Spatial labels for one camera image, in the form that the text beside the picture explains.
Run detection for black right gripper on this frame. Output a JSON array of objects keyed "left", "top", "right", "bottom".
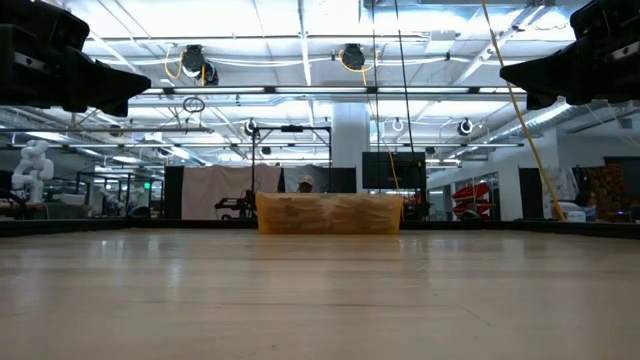
[{"left": 499, "top": 0, "right": 640, "bottom": 111}]

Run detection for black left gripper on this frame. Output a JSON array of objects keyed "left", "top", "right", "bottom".
[{"left": 0, "top": 0, "right": 152, "bottom": 119}]

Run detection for white patterned hanging cloth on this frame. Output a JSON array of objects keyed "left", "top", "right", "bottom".
[{"left": 542, "top": 166, "right": 581, "bottom": 221}]

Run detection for orange patterned hanging cloth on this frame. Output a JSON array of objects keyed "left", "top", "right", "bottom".
[{"left": 579, "top": 163, "right": 626, "bottom": 209}]

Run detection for black partition panel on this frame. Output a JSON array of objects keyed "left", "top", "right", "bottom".
[
  {"left": 163, "top": 165, "right": 185, "bottom": 220},
  {"left": 518, "top": 167, "right": 545, "bottom": 220},
  {"left": 329, "top": 167, "right": 358, "bottom": 194}
]

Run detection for red storage shelves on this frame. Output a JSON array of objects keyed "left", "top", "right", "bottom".
[{"left": 451, "top": 181, "right": 494, "bottom": 217}]

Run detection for pale pink curtain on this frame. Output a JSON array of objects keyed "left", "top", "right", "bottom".
[{"left": 181, "top": 164, "right": 282, "bottom": 220}]

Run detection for black monitor screen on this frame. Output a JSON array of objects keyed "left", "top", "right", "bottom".
[{"left": 362, "top": 151, "right": 428, "bottom": 191}]

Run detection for long ceiling light bar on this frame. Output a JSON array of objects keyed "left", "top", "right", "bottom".
[{"left": 0, "top": 85, "right": 640, "bottom": 97}]

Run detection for orange translucent plastic basket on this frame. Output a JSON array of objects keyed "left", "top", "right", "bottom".
[{"left": 254, "top": 192, "right": 404, "bottom": 236}]

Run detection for yellow hanging power cable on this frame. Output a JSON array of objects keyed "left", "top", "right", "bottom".
[{"left": 479, "top": 0, "right": 569, "bottom": 221}]

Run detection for black aluminium table frame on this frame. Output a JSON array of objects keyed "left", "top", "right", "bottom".
[{"left": 0, "top": 218, "right": 640, "bottom": 239}]

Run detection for black hanging power cable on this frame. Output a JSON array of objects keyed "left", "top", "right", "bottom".
[{"left": 393, "top": 0, "right": 419, "bottom": 194}]

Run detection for thin black hanging cable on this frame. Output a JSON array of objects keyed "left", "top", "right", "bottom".
[{"left": 370, "top": 0, "right": 381, "bottom": 194}]

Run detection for black metal rig frame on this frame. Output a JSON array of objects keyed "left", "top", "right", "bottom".
[{"left": 249, "top": 125, "right": 334, "bottom": 219}]

